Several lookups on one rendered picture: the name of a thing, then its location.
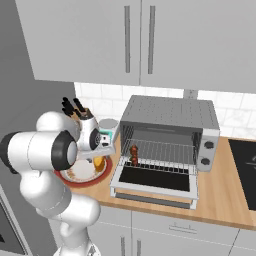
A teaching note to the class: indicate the grey toaster oven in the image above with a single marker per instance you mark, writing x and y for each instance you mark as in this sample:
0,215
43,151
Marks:
168,113

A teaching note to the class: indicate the wooden knife block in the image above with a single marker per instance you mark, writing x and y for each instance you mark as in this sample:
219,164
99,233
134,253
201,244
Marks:
87,115

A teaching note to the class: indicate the white jar with grey lid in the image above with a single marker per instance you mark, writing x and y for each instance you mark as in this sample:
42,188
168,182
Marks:
108,125

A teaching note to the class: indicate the grey wall cupboard door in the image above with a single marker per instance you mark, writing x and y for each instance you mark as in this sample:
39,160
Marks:
206,43
80,40

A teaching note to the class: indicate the grey tall cabinet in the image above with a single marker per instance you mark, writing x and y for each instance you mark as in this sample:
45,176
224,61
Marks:
20,93

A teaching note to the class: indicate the toaster oven glass door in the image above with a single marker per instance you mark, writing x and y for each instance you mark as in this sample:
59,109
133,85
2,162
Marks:
153,181

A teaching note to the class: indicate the orange baguette bread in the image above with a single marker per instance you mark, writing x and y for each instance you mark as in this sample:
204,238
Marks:
98,164

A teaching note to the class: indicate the grey base cupboard door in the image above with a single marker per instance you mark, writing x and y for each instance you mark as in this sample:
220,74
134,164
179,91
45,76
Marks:
110,241
180,248

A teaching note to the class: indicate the narrow grey drawer front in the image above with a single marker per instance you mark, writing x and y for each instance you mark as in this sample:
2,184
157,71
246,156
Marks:
115,216

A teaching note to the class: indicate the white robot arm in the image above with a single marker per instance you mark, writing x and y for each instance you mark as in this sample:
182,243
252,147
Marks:
40,150

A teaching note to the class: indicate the grey wall socket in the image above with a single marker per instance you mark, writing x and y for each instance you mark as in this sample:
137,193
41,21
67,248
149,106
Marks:
190,94

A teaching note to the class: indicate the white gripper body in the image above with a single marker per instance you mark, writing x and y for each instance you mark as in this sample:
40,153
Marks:
94,154

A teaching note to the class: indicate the red rimmed white plate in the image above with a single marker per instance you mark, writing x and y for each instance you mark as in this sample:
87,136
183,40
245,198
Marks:
83,173

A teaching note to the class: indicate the black hob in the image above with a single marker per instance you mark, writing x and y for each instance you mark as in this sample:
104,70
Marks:
245,170

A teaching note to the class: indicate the black toaster oven knob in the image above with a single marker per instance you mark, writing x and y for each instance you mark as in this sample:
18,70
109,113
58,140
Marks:
205,161
209,144

